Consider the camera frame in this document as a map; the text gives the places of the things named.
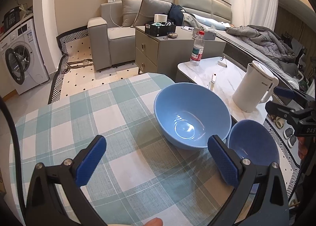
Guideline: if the dark grey cushion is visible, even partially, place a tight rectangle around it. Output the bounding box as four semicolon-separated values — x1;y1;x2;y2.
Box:
132;0;172;27

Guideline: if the grey sofa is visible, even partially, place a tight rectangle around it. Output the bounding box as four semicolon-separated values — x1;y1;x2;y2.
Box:
87;1;135;71

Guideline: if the white washing machine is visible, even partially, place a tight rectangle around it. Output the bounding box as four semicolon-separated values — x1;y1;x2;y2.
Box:
1;17;49;94

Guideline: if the checkered tablecloth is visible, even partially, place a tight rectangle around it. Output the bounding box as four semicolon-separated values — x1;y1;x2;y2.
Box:
16;73;232;225

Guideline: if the bed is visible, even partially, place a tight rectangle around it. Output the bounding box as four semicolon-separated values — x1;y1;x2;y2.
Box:
175;0;304;89

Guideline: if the black organizer box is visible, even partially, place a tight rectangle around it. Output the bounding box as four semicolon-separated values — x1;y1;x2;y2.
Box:
145;23;176;37

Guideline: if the blue bowl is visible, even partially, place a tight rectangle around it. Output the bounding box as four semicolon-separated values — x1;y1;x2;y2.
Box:
227;120;280;166
154;83;232;150

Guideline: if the patterned floor mat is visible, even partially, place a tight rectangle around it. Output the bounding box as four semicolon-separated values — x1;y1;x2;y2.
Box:
48;26;138;104

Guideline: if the black pressure cooker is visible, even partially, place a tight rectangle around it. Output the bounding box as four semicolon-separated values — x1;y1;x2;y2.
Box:
2;7;20;32

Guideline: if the right hand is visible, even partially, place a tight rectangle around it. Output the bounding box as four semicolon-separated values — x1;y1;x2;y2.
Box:
297;137;308;160

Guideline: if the white electric kettle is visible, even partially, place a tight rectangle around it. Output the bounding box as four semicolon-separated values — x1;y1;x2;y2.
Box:
232;60;279;113

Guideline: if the left hand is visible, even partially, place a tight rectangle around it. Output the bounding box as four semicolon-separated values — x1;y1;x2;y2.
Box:
144;218;163;226

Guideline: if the grey duvet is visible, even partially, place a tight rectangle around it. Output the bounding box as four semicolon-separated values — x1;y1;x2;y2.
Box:
226;25;299;77

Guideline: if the grey nightstand cabinet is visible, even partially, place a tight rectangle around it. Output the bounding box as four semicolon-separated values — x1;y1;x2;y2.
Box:
134;25;227;81

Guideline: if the black cable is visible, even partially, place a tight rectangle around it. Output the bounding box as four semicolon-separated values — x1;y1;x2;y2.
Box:
0;96;27;217

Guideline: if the white marble side table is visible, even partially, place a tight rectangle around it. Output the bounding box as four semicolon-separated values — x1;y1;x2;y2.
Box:
176;57;267;124

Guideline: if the plastic water bottle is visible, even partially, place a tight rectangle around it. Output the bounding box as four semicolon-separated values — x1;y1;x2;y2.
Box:
190;31;205;65

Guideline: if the light grey cushion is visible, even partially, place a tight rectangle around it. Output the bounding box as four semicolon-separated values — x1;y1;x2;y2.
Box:
121;0;142;27

